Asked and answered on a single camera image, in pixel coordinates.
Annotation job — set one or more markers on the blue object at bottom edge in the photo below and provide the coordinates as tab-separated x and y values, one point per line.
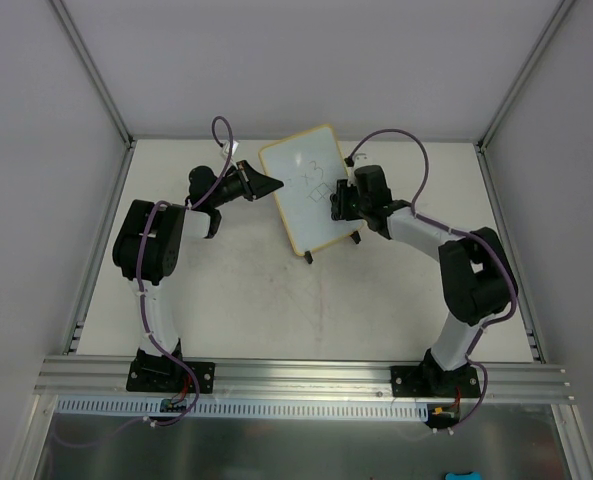
463	476

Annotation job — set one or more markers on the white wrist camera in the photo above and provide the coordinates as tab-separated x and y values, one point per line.
360	159
228	150

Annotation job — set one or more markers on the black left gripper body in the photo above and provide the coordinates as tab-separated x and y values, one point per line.
246	180

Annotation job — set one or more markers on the white slotted cable duct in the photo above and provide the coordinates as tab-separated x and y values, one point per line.
245	408

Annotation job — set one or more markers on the right aluminium frame post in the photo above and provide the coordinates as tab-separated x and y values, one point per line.
534	56

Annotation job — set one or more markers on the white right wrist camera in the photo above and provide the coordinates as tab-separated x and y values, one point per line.
360	159

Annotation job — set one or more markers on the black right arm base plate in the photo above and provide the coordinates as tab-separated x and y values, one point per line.
423	382

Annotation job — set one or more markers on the black right whiteboard stand foot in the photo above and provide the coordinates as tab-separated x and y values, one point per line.
356	237

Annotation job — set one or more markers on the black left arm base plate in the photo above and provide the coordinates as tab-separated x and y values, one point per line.
163	376

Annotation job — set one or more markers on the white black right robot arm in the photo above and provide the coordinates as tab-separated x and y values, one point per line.
477	282

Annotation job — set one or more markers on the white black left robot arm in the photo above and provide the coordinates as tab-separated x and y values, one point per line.
148	247

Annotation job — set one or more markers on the left aluminium frame post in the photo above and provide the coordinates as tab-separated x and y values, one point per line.
66	21

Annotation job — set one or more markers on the yellow framed small whiteboard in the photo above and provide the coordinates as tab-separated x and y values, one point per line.
309	164

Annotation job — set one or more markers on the aluminium mounting rail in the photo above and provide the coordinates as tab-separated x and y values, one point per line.
508	383

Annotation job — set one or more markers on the aluminium frame post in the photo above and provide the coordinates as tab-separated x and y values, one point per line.
66	21
534	56

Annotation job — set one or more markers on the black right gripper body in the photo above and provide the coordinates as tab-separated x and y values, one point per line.
339	206

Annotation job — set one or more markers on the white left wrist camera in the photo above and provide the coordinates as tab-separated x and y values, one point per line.
228	150

